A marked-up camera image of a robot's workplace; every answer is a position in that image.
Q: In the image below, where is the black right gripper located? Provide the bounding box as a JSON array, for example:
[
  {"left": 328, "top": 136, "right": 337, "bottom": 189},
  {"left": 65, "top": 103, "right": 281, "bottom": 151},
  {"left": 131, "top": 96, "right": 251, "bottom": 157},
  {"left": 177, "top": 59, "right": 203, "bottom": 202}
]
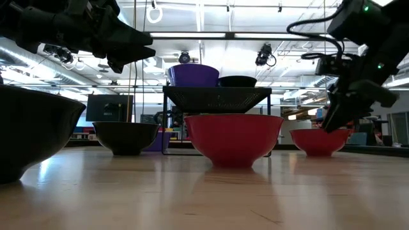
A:
[{"left": 321, "top": 79, "right": 399, "bottom": 133}]

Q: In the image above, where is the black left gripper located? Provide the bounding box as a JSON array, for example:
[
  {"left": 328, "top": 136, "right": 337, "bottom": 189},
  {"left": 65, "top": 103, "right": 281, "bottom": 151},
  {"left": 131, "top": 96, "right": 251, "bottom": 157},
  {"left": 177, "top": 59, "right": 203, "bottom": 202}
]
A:
[{"left": 68, "top": 0, "right": 157, "bottom": 73}]

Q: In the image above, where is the red bowl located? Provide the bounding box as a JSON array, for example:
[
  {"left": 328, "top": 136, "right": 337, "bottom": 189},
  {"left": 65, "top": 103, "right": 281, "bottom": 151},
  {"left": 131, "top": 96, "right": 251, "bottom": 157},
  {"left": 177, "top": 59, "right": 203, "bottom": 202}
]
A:
[
  {"left": 184, "top": 114, "right": 284, "bottom": 169},
  {"left": 289, "top": 127, "right": 351, "bottom": 157}
]

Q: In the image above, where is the small blue bowl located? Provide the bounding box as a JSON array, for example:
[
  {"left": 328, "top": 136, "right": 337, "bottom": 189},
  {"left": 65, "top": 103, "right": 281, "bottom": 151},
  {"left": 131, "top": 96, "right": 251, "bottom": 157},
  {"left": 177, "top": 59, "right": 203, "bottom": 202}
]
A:
[
  {"left": 167, "top": 63, "right": 220, "bottom": 88},
  {"left": 142, "top": 130, "right": 172, "bottom": 153}
]

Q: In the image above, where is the black bowl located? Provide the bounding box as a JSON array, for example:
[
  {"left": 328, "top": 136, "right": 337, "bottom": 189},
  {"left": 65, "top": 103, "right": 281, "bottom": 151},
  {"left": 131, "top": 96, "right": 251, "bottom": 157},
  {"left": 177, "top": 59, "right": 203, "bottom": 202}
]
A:
[
  {"left": 0, "top": 84, "right": 87, "bottom": 185},
  {"left": 92, "top": 121, "right": 160, "bottom": 157},
  {"left": 218, "top": 75, "right": 258, "bottom": 88}
]

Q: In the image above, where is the round black hanging fixture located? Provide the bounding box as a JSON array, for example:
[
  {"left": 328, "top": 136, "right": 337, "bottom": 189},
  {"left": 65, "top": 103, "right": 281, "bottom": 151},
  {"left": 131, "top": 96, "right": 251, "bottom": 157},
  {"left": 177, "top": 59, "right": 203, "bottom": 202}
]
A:
[{"left": 178, "top": 50, "right": 192, "bottom": 65}]

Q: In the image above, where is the black computer monitor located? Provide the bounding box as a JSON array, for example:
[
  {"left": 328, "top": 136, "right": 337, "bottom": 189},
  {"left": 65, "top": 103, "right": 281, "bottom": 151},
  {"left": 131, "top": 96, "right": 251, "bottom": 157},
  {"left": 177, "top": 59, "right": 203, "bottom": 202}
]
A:
[{"left": 85, "top": 94, "right": 134, "bottom": 123}]

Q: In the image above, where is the black perforated metal rack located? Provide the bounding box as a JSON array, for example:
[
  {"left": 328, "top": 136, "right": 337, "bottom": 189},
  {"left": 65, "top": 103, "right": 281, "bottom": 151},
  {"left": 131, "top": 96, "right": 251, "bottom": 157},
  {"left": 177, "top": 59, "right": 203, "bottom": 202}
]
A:
[{"left": 162, "top": 85, "right": 273, "bottom": 157}]

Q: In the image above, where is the white cable loop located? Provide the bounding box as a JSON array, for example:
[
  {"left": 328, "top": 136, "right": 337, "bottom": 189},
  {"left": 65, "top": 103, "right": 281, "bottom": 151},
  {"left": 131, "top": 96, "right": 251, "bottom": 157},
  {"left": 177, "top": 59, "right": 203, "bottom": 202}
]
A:
[{"left": 146, "top": 4, "right": 164, "bottom": 24}]

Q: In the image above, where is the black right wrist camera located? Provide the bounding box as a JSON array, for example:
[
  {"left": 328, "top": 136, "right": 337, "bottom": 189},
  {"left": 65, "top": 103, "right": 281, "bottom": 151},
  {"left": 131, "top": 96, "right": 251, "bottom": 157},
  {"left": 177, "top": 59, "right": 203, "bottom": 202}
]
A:
[{"left": 315, "top": 54, "right": 348, "bottom": 77}]

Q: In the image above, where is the black hanging camera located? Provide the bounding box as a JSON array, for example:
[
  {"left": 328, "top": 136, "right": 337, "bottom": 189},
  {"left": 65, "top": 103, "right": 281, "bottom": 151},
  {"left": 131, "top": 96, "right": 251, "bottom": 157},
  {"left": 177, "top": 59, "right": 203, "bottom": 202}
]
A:
[
  {"left": 254, "top": 43, "right": 277, "bottom": 67},
  {"left": 43, "top": 43, "right": 75, "bottom": 65}
]

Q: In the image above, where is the silver ventilation duct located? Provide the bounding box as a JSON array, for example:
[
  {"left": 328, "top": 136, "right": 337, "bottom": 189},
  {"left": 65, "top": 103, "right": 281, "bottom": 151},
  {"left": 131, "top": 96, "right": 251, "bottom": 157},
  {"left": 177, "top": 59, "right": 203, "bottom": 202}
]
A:
[{"left": 0, "top": 44, "right": 106, "bottom": 93}]

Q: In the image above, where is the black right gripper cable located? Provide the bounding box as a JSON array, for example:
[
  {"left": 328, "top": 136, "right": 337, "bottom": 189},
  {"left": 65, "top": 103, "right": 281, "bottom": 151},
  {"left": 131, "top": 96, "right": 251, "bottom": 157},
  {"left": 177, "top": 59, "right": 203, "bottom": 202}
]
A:
[{"left": 286, "top": 12, "right": 346, "bottom": 61}]

